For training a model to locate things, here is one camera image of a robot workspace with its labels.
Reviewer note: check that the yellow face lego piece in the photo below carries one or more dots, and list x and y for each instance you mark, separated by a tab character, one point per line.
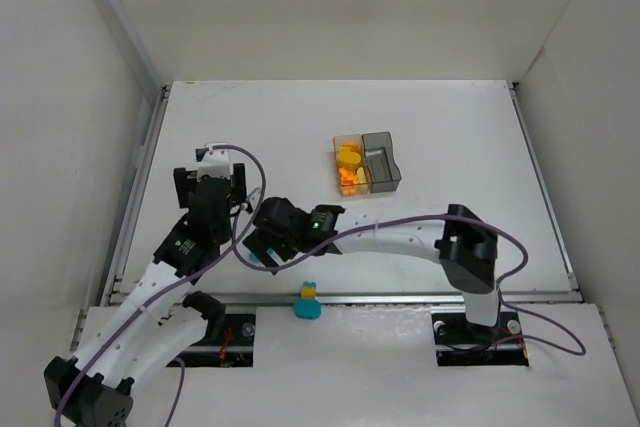
361	176

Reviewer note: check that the aluminium front rail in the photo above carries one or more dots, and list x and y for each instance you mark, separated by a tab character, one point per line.
394	299

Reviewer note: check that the yellow peacock rounded lego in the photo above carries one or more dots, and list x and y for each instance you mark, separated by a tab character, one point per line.
348	158

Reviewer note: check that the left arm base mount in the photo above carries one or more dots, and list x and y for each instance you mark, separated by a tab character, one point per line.
229	346

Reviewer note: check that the teal rounded lego brick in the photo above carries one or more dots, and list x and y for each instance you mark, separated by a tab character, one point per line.
307	309

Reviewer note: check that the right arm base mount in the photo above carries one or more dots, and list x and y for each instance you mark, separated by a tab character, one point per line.
459	343

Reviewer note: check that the small yellow square lego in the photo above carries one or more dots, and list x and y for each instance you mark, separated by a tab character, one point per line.
308	290

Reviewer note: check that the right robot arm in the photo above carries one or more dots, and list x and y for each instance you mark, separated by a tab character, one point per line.
458	241

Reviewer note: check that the orange transparent container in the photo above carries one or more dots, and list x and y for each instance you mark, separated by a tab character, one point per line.
354	142

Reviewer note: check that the orange arch lego piece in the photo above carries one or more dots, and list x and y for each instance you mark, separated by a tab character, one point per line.
347	177

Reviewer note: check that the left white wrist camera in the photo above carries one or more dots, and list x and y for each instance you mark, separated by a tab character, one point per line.
213	161

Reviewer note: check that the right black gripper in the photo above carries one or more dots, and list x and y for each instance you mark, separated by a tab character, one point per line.
265	245

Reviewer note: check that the grey transparent container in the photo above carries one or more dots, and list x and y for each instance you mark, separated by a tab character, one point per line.
384	173

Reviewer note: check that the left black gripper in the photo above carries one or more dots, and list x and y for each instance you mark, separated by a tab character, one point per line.
182	186

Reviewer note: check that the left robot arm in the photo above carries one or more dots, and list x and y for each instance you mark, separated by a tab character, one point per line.
162	315

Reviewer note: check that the teal cross lego brick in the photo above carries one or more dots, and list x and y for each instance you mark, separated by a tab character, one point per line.
255	262

